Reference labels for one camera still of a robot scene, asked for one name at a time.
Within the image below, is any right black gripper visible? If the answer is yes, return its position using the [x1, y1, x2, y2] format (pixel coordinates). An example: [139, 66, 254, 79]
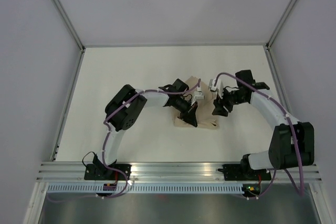
[213, 86, 247, 118]

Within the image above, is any purple cable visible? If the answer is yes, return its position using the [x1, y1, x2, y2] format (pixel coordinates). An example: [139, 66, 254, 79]
[47, 78, 202, 204]
[212, 72, 306, 201]

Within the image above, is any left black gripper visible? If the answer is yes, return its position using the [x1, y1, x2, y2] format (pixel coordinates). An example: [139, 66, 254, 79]
[173, 96, 198, 128]

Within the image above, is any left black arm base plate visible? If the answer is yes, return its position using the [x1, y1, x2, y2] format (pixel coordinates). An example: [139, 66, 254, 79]
[84, 163, 131, 181]

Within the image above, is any left aluminium frame post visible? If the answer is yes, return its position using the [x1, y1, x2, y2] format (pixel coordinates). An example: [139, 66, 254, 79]
[51, 0, 85, 52]

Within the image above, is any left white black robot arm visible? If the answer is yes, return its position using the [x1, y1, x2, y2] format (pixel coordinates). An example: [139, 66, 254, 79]
[92, 79, 201, 180]

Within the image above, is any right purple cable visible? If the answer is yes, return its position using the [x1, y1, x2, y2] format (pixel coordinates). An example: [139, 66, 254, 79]
[212, 72, 306, 201]

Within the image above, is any aluminium frame post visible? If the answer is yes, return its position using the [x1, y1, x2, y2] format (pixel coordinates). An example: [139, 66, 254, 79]
[265, 0, 299, 50]
[51, 0, 85, 52]

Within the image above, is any white slotted cable duct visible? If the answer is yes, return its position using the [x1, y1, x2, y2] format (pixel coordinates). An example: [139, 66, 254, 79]
[47, 183, 244, 194]

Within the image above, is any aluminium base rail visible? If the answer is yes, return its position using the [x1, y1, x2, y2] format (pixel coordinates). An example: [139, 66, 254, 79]
[35, 162, 322, 184]

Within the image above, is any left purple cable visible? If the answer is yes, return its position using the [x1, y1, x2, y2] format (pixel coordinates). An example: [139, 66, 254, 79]
[47, 78, 202, 204]

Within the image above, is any beige cloth napkin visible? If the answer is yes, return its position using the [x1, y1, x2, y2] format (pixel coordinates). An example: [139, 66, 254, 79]
[171, 81, 219, 130]

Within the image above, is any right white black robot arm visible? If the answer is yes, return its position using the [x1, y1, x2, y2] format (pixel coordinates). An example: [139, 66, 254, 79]
[209, 70, 314, 179]

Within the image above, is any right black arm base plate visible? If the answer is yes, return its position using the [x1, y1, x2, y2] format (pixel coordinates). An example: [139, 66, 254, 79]
[217, 164, 271, 181]

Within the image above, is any right aluminium frame post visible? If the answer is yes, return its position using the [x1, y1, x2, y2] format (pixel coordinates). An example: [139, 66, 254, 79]
[265, 0, 299, 50]

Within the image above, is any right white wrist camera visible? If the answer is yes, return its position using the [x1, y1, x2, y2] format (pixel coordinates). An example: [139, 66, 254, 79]
[208, 78, 224, 99]

